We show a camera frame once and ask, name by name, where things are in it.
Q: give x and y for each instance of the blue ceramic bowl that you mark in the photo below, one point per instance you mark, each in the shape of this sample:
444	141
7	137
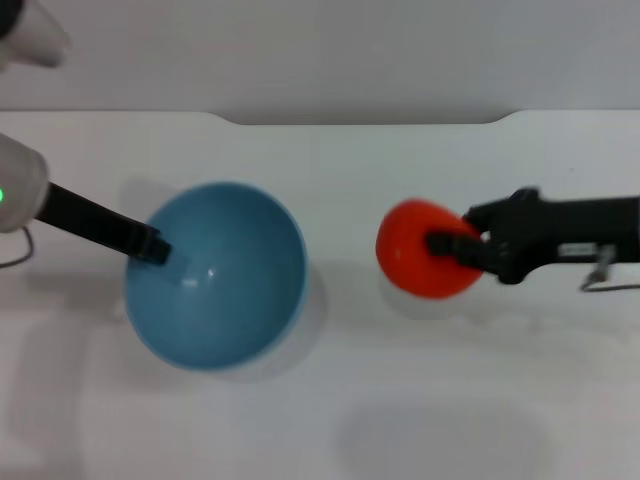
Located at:
225	300

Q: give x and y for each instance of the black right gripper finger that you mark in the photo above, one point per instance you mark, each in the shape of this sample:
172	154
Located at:
465	248
487	217

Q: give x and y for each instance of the orange toy fruit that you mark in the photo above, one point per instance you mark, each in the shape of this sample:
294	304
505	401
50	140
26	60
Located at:
410	250

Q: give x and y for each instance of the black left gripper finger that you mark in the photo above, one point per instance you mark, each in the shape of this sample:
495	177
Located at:
156	247

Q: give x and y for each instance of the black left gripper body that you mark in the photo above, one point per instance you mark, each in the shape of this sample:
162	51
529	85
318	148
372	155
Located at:
95	220

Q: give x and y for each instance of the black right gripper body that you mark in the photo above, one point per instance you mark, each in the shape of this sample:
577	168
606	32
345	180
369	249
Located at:
560	230

